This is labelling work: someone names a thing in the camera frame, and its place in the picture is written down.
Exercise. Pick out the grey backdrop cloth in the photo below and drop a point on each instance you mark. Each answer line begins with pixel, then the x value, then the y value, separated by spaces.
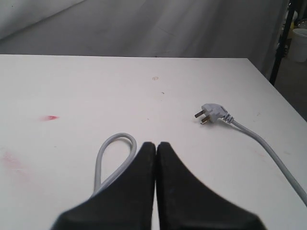
pixel 145 28

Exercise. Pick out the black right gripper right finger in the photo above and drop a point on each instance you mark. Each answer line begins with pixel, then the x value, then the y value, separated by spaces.
pixel 185 203

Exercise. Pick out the white plastic bucket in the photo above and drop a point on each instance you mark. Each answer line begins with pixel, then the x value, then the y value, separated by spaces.
pixel 298 47

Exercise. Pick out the grey three-pin plug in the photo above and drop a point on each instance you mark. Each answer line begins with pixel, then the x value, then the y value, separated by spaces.
pixel 212 112

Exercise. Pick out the black metal stand pole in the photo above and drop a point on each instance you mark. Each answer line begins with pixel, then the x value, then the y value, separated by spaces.
pixel 282 41

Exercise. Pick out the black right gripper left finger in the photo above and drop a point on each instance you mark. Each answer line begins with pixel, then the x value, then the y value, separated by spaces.
pixel 127 204

